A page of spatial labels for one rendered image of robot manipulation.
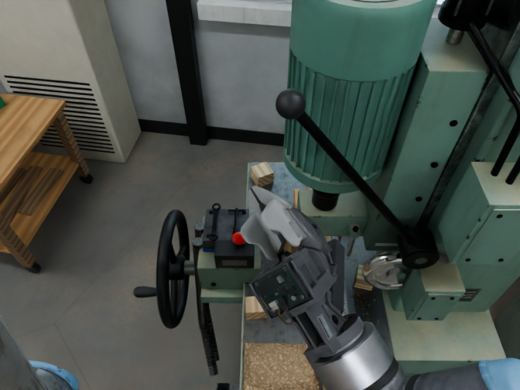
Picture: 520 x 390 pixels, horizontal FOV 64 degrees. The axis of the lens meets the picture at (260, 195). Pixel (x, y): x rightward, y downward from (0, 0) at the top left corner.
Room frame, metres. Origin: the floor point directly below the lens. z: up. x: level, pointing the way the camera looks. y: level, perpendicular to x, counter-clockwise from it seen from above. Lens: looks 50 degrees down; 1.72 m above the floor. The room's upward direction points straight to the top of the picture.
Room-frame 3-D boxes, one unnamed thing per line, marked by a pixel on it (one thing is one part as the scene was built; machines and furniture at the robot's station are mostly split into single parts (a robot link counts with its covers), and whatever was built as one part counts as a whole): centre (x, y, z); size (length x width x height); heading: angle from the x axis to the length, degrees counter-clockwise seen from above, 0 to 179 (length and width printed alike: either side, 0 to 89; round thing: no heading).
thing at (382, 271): (0.40, -0.26, 1.02); 0.12 x 0.03 x 0.12; 90
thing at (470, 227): (0.38, -0.34, 1.22); 0.09 x 0.08 x 0.15; 90
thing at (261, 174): (0.75, -0.01, 0.92); 0.05 x 0.04 x 0.04; 116
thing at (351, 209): (0.53, -0.15, 1.03); 0.14 x 0.07 x 0.09; 90
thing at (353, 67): (0.53, -0.13, 1.35); 0.18 x 0.18 x 0.31
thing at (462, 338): (0.53, -0.25, 0.76); 0.57 x 0.45 x 0.09; 90
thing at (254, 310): (0.38, 0.01, 0.92); 0.04 x 0.04 x 0.03; 5
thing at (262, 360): (0.26, -0.04, 0.92); 0.14 x 0.09 x 0.04; 90
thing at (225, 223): (0.51, 0.07, 0.99); 0.13 x 0.11 x 0.06; 0
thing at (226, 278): (0.51, 0.06, 0.91); 0.15 x 0.14 x 0.09; 0
